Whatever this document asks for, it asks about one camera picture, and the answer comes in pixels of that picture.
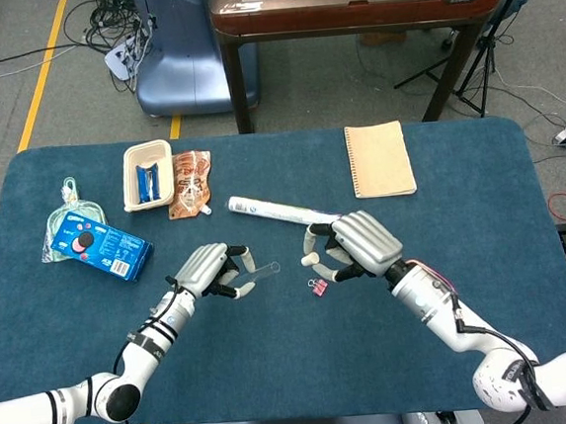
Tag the cream plastic tray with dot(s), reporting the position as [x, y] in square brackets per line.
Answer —
[129, 178]

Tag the pink binder clip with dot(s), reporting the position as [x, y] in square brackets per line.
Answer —
[319, 288]

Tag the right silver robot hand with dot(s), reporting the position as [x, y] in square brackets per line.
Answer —
[365, 239]

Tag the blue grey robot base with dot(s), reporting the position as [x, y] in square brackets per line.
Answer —
[186, 71]

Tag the clear glass test tube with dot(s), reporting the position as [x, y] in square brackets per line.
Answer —
[268, 269]

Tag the black tripod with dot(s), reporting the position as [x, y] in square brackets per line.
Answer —
[485, 55]

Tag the yellow spiral notebook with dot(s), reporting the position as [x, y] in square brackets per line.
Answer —
[380, 159]

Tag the orange snack pouch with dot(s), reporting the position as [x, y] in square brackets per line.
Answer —
[188, 180]

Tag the white rolled paper tube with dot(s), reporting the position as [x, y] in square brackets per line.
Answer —
[273, 210]

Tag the blue snack packet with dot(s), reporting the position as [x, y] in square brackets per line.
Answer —
[148, 184]

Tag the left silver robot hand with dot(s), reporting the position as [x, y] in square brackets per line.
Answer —
[201, 269]

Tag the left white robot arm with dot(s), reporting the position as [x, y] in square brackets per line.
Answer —
[146, 348]

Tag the blue carpet table mat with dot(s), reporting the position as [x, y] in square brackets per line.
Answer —
[296, 359]

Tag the brown wooden mahjong table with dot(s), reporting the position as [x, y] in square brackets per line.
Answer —
[345, 15]

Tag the clear green plastic pouch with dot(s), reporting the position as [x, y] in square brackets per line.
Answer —
[70, 203]

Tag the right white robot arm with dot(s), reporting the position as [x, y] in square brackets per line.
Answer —
[435, 303]

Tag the blue Oreo cookie box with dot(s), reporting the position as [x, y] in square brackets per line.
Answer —
[102, 245]

